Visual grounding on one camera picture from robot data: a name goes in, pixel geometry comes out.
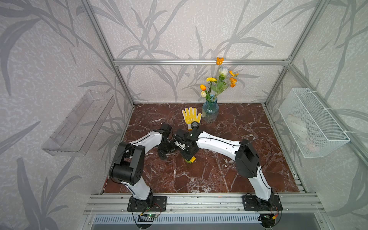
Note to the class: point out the blue glass vase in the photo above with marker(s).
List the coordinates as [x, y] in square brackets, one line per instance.
[210, 110]

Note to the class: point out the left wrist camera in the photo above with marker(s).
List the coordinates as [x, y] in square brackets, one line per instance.
[166, 129]

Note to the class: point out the clear acrylic wall shelf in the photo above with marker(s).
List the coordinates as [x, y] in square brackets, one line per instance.
[75, 135]

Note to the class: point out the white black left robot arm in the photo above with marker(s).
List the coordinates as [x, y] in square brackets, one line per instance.
[128, 164]

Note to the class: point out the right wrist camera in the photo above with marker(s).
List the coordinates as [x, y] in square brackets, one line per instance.
[183, 137]

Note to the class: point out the left controller circuit board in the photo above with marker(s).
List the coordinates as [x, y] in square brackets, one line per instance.
[150, 215]

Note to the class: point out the yellow white work glove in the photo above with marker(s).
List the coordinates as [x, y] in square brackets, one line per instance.
[191, 115]

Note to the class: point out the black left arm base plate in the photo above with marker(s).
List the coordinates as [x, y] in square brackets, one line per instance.
[152, 203]

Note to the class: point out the white cloth in basket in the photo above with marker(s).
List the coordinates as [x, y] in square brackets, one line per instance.
[298, 127]

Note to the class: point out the artificial flower bouquet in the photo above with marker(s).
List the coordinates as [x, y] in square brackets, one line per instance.
[217, 85]

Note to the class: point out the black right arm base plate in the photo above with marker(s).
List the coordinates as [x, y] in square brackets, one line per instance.
[253, 203]

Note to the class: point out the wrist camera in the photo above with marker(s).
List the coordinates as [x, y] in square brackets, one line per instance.
[183, 137]
[166, 129]

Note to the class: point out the white wire mesh basket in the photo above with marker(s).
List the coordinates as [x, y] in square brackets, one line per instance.
[325, 134]

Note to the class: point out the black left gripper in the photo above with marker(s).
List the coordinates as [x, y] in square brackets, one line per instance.
[163, 153]

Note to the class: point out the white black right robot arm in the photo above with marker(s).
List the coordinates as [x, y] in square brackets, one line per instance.
[246, 158]

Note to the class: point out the right controller circuit board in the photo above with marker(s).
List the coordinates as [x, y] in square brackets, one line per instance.
[267, 217]

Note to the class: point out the controller circuit board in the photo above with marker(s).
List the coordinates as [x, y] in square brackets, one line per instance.
[150, 215]
[267, 217]

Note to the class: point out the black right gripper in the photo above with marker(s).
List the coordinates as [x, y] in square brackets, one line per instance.
[188, 157]

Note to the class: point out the aluminium front rail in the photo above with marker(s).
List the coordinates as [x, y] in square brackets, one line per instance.
[200, 203]

